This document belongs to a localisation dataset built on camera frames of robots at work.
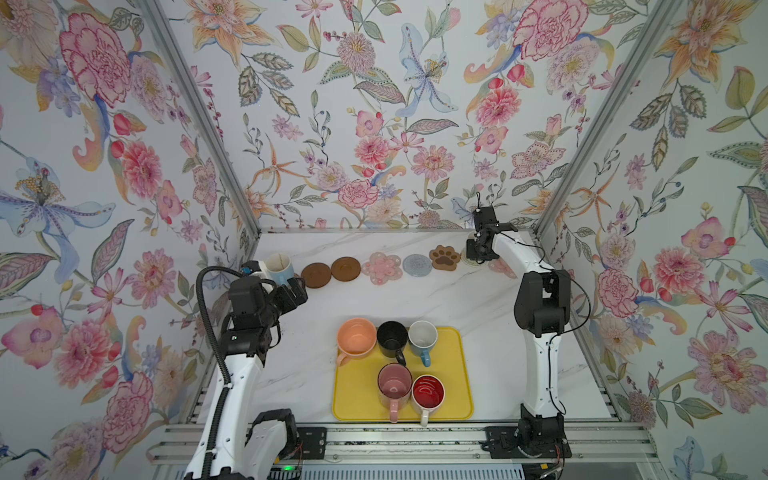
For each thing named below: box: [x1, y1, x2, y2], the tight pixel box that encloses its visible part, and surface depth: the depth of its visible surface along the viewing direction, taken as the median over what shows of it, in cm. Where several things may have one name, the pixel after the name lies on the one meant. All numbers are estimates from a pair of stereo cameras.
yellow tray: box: [332, 327, 474, 421], surface depth 84 cm
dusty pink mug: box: [377, 362, 413, 423], surface depth 77 cm
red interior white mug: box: [411, 374, 446, 427], surface depth 78 cm
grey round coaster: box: [402, 254, 432, 277], surface depth 112 cm
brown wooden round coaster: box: [300, 262, 332, 289], surface depth 109 cm
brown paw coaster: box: [429, 245, 460, 271], surface depth 116 cm
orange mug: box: [336, 317, 377, 367], surface depth 90 cm
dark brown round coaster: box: [331, 256, 361, 282], surface depth 112 cm
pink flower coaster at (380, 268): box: [361, 252, 403, 286], surface depth 112 cm
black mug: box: [376, 320, 409, 367], surface depth 85 cm
